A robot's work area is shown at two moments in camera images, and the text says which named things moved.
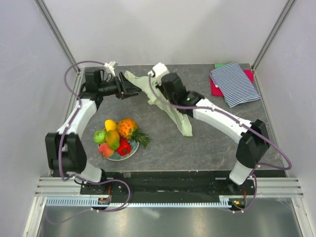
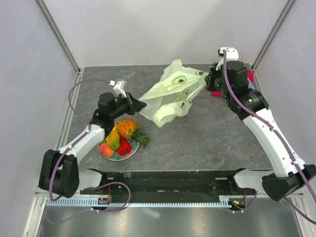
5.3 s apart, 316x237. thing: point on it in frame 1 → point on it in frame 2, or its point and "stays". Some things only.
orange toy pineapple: x=128 y=128 stays
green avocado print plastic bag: x=156 y=97 → x=179 y=86
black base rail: x=137 y=185 stays
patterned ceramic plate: x=117 y=157 stays
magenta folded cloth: x=216 y=92 stays
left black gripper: x=124 y=88 → x=134 y=106
